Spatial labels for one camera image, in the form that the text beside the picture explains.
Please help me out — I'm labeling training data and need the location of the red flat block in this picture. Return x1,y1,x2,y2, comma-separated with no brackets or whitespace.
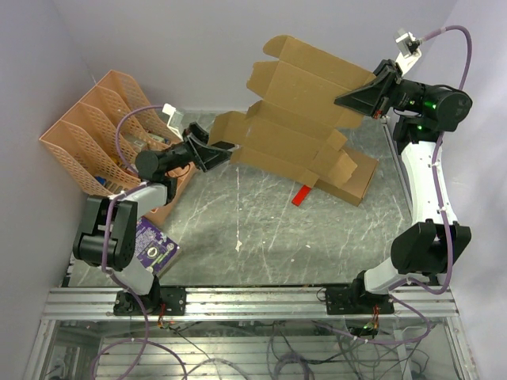
292,185,311,207

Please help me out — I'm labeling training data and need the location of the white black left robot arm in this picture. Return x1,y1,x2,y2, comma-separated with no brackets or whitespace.
72,123,234,314

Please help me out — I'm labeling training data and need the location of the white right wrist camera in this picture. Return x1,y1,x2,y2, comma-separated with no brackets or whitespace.
394,28,422,76

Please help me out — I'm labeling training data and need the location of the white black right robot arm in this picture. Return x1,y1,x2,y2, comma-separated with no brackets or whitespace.
334,59,472,314

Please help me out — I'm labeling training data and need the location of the purple book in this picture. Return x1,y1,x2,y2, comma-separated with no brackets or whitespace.
135,217,181,277

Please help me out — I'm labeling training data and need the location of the aluminium frame rail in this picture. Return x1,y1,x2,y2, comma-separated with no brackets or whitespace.
42,287,459,321

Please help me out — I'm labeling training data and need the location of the closed folded cardboard box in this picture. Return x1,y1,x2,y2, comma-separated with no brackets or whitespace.
315,146,379,207

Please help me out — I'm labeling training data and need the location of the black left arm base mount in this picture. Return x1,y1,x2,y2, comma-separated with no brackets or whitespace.
112,286,187,317

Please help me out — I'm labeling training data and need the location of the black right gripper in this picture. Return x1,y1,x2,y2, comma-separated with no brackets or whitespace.
334,59,437,120

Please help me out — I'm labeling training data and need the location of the cardboard box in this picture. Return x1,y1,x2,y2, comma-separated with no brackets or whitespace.
315,146,379,207
209,35,375,188

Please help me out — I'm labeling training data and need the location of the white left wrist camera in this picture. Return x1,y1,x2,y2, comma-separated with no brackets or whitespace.
162,103,184,139

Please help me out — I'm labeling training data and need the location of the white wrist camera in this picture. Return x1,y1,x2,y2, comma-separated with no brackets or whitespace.
394,28,422,76
162,103,184,139

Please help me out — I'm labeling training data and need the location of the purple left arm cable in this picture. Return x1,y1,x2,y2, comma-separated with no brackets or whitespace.
90,104,189,380

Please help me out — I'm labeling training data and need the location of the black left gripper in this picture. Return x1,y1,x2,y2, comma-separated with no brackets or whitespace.
163,123,236,173

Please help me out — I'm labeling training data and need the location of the pink plastic desk organizer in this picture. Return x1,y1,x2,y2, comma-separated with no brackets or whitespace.
38,70,199,225

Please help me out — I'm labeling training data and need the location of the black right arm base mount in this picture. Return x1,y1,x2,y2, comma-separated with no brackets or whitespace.
325,286,395,316

